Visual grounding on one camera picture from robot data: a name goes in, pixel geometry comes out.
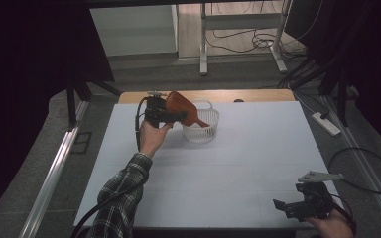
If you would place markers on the white power strip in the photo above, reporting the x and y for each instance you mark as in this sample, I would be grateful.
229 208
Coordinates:
327 125

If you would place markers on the brown wooden hairbrush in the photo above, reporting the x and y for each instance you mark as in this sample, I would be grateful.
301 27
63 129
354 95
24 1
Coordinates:
179 103

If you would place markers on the white desk frame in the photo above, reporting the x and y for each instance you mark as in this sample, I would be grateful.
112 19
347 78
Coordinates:
204 49

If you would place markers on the white plastic basket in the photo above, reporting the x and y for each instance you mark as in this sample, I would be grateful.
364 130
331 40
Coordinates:
202 134

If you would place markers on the black metal stand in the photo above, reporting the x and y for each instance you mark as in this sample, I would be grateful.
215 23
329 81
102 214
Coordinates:
343 102
71 105

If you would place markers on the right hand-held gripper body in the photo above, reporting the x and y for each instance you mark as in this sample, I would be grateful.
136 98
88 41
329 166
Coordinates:
311 200

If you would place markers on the person's left hand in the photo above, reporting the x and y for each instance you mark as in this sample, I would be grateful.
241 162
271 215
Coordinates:
152 137

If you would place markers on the dark square floor plate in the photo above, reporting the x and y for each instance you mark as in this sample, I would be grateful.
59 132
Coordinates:
82 142

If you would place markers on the aluminium floor rail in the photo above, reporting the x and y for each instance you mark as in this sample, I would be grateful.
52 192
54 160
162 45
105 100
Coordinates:
363 155
51 178

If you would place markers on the white table mat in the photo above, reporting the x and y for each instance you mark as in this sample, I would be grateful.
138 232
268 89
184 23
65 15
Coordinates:
228 172

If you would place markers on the dark curtain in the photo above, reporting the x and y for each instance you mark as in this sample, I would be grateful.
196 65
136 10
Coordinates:
29 49
373 59

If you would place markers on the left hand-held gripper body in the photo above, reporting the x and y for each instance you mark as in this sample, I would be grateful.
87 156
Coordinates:
154 110

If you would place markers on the white cabinet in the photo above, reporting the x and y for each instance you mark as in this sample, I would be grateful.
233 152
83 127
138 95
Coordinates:
134 31

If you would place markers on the person's right hand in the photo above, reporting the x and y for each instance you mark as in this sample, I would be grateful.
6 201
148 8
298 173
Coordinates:
332 226

